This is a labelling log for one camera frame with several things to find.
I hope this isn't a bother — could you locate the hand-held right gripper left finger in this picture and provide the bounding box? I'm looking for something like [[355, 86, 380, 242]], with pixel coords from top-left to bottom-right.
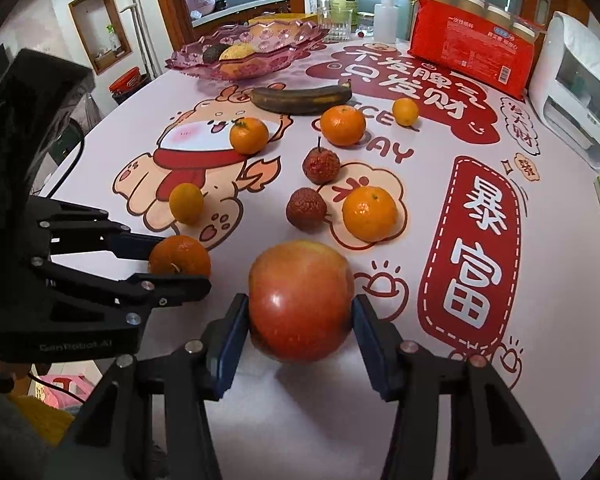
[[55, 292, 251, 480]]

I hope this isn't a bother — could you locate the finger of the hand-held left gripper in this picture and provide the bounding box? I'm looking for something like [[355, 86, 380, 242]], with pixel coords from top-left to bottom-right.
[[30, 197, 169, 262], [30, 257, 212, 324]]

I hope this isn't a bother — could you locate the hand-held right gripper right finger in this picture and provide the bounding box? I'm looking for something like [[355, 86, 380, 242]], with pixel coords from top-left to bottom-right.
[[352, 294, 563, 480]]

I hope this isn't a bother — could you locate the red apple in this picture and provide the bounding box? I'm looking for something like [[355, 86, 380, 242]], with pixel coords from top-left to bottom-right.
[[248, 240, 356, 364]]

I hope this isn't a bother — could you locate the large orange mandarin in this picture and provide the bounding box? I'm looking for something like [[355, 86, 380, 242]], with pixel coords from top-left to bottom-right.
[[341, 186, 398, 242]]

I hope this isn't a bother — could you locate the dark overripe banana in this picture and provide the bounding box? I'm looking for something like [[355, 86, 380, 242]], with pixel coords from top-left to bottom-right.
[[250, 81, 353, 116]]

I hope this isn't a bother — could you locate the pink plastic fruit plate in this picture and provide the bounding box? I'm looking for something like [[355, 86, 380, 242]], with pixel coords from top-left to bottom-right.
[[165, 22, 331, 83]]

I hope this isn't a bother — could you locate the person's left forearm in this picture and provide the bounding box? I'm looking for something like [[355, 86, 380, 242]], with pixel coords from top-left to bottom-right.
[[0, 360, 56, 480]]

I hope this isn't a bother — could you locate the small orange kumquat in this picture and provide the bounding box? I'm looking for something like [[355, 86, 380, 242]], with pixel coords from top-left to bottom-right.
[[168, 182, 205, 226], [392, 97, 420, 127]]

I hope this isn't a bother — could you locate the red lidded container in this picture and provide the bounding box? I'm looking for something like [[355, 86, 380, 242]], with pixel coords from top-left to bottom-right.
[[109, 67, 151, 106]]

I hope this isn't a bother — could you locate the pink plastic stool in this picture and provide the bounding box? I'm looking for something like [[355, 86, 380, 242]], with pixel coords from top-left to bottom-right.
[[30, 372, 98, 411]]

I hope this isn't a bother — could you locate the yellow cloth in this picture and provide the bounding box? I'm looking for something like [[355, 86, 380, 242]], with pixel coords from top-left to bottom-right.
[[7, 395, 76, 448]]

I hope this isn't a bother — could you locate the red lychee with stem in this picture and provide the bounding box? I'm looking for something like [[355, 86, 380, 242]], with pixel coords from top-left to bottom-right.
[[302, 136, 341, 185]]

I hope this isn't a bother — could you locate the yellow orange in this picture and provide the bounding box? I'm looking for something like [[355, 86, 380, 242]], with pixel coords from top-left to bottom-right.
[[219, 42, 258, 63]]

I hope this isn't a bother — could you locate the yellow cardboard box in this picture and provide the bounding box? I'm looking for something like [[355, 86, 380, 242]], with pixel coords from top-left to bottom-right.
[[248, 14, 316, 26]]

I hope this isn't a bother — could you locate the clear drinking glass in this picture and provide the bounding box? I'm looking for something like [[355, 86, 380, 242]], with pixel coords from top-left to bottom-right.
[[325, 10, 355, 44]]

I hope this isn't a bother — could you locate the red carton of bottles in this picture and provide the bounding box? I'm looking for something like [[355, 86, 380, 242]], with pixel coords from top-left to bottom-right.
[[407, 0, 548, 101]]

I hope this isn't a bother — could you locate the white countertop appliance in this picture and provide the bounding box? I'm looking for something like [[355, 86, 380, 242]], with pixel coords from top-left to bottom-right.
[[529, 11, 600, 171]]

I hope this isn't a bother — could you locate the white squeeze bottle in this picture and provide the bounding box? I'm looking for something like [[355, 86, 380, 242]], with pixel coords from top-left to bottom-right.
[[373, 0, 401, 44]]

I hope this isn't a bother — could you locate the black cable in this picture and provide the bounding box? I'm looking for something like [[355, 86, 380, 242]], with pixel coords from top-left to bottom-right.
[[45, 120, 86, 196]]

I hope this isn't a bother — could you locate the wooden wall niche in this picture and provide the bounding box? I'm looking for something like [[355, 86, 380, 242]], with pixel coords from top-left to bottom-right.
[[69, 0, 133, 76]]

